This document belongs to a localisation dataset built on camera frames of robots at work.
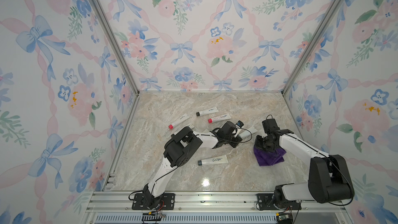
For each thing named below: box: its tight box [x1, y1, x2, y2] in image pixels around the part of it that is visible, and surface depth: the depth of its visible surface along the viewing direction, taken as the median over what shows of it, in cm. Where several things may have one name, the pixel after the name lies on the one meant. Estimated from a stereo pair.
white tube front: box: [197, 154, 229, 166], surface depth 87 cm
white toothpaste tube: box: [237, 126, 259, 139], surface depth 100 cm
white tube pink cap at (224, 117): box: [207, 113, 232, 123], surface depth 105 cm
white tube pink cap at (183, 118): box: [168, 113, 191, 130], surface depth 105 cm
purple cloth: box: [253, 147, 287, 167], surface depth 87 cm
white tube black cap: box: [195, 106, 219, 117], surface depth 109 cm
